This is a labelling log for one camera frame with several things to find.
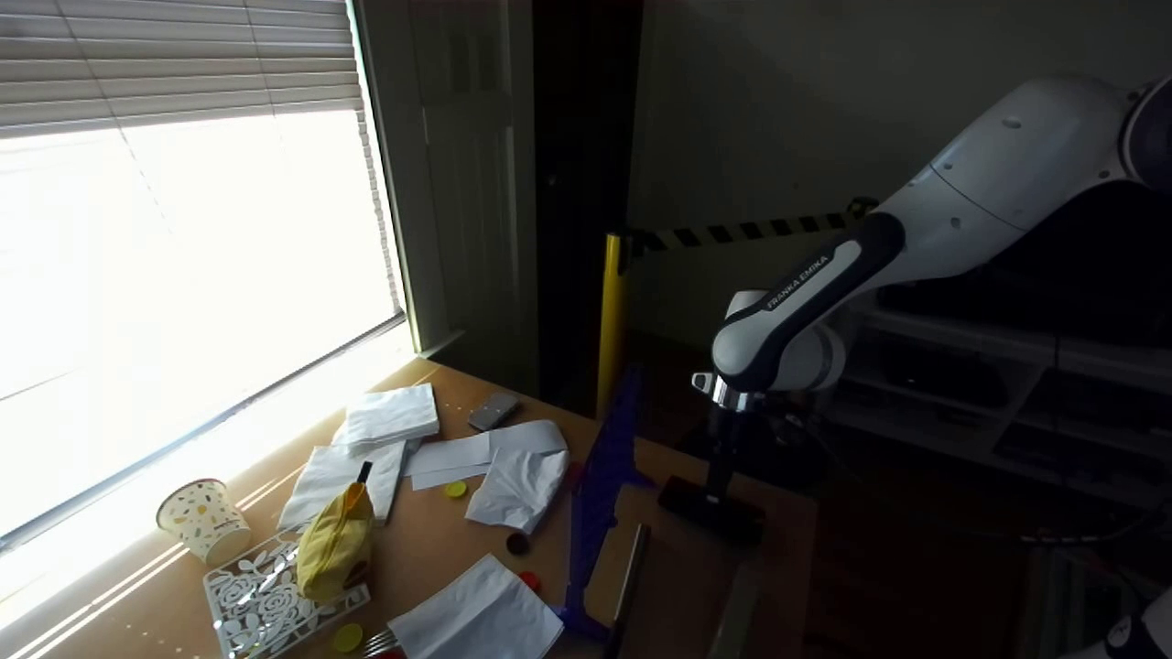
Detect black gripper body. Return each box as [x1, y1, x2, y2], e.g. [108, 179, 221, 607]
[699, 404, 755, 481]

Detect black remote with number keypad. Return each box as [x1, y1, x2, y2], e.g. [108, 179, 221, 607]
[654, 475, 769, 544]

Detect small dark remote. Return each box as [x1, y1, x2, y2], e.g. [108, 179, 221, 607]
[465, 389, 526, 436]

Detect blue connect four grid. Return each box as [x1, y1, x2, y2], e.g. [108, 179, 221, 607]
[558, 364, 653, 649]

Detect white folded cloth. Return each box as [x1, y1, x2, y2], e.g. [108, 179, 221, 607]
[460, 419, 576, 539]

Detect yellow black caution tape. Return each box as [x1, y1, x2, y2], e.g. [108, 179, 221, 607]
[619, 194, 882, 256]

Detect white paper napkin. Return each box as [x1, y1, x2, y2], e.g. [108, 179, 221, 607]
[386, 553, 566, 659]
[404, 430, 498, 494]
[276, 436, 415, 531]

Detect white shelf unit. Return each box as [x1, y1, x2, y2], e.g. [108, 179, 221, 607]
[825, 299, 1172, 519]

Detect white napkin stack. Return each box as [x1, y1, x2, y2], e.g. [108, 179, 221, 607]
[334, 381, 443, 456]

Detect yellow snack bag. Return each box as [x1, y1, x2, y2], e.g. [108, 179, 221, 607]
[290, 456, 379, 607]

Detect dotted paper cup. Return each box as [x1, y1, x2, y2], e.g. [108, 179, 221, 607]
[149, 475, 256, 569]

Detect white window blinds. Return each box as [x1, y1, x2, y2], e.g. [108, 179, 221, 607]
[0, 0, 372, 138]

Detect yellow stanchion post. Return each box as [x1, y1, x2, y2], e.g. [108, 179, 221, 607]
[592, 232, 635, 421]

